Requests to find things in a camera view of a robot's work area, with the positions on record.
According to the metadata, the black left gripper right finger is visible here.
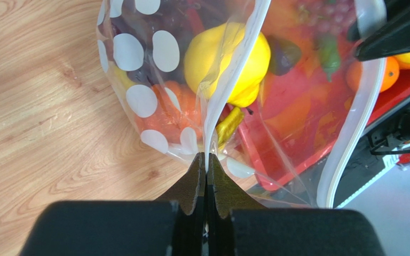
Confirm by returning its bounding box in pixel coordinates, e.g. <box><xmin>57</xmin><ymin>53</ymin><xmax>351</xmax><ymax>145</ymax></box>
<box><xmin>207</xmin><ymin>154</ymin><xmax>385</xmax><ymax>255</ymax></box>

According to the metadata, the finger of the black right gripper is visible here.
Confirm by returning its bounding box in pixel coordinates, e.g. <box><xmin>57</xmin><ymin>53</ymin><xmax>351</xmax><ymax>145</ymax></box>
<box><xmin>348</xmin><ymin>1</ymin><xmax>410</xmax><ymax>61</ymax></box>

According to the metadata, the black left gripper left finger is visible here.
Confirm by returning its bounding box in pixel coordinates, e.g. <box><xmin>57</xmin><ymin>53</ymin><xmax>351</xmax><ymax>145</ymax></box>
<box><xmin>20</xmin><ymin>153</ymin><xmax>206</xmax><ymax>255</ymax></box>

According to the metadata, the clear dotted zip top bag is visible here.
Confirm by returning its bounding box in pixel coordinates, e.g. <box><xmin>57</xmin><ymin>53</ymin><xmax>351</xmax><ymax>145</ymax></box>
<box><xmin>96</xmin><ymin>1</ymin><xmax>386</xmax><ymax>208</ymax></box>

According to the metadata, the yellow banana bunch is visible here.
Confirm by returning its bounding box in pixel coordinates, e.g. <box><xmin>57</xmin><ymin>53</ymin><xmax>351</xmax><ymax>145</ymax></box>
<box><xmin>113</xmin><ymin>66</ymin><xmax>244</xmax><ymax>149</ymax></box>

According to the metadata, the small orange pumpkin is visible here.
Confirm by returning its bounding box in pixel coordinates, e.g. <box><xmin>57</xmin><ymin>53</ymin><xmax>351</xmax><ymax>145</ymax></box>
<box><xmin>135</xmin><ymin>81</ymin><xmax>202</xmax><ymax>144</ymax></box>

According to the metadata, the dark purple grape bunch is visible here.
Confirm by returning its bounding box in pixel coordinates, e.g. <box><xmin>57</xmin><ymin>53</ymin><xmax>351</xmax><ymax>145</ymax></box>
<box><xmin>111</xmin><ymin>1</ymin><xmax>200</xmax><ymax>86</ymax></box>

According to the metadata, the orange fruit front left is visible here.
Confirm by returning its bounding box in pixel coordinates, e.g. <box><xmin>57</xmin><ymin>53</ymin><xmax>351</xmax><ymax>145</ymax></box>
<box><xmin>345</xmin><ymin>57</ymin><xmax>400</xmax><ymax>93</ymax></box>

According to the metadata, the light purple grape bunch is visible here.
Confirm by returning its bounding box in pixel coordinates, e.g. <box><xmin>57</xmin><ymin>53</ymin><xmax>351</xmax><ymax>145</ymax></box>
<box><xmin>297</xmin><ymin>0</ymin><xmax>357</xmax><ymax>35</ymax></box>

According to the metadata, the small green pepper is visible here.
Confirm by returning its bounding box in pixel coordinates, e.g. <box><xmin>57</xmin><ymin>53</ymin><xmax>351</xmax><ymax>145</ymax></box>
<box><xmin>316</xmin><ymin>33</ymin><xmax>341</xmax><ymax>82</ymax></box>

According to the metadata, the red plastic tray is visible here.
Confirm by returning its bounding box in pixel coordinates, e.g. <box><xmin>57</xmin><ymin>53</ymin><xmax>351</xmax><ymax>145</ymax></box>
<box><xmin>236</xmin><ymin>60</ymin><xmax>410</xmax><ymax>193</ymax></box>

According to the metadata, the dark purple plum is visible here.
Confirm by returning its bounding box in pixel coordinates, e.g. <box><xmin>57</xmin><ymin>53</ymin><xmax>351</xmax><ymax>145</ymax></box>
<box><xmin>267</xmin><ymin>36</ymin><xmax>302</xmax><ymax>76</ymax></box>

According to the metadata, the yellow pear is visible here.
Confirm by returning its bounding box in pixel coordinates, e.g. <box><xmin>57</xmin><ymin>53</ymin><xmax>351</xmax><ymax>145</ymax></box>
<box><xmin>184</xmin><ymin>22</ymin><xmax>271</xmax><ymax>108</ymax></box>

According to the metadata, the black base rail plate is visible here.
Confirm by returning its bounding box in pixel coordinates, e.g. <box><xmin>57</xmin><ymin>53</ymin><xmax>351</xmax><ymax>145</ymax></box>
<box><xmin>333</xmin><ymin>96</ymin><xmax>410</xmax><ymax>208</ymax></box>

